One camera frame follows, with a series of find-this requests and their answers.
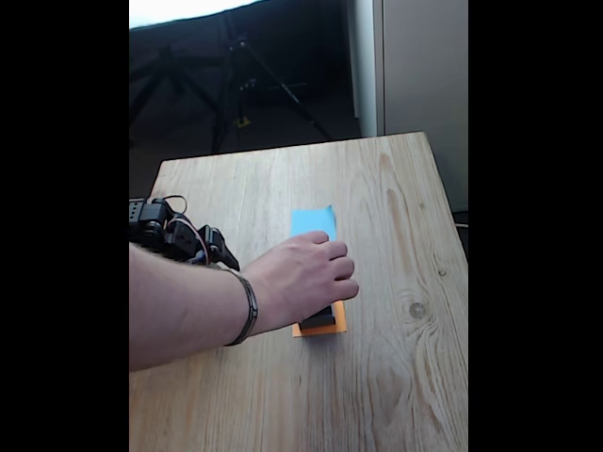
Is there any dark wrist bracelet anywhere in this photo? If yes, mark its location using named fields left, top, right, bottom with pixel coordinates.
left=224, top=268, right=260, bottom=348

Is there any bright white light panel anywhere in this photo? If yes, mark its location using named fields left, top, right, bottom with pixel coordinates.
left=129, top=0, right=265, bottom=29

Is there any black light stand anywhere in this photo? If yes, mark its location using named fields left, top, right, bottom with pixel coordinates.
left=129, top=44, right=213, bottom=137

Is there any person's hand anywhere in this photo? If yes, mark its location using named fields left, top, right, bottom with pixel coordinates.
left=240, top=230, right=362, bottom=338

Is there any orange paper sheet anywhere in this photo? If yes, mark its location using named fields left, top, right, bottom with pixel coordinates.
left=291, top=300, right=349, bottom=338

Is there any blue paper sheet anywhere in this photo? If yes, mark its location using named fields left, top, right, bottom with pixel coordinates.
left=290, top=204, right=338, bottom=244

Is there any large grey cube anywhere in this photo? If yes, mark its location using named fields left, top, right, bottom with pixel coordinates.
left=300, top=304, right=338, bottom=330

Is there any white cabinet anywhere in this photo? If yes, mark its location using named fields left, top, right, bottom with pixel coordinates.
left=348, top=0, right=469, bottom=213

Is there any black tripod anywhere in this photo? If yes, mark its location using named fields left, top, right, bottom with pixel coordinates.
left=206, top=37, right=334, bottom=154

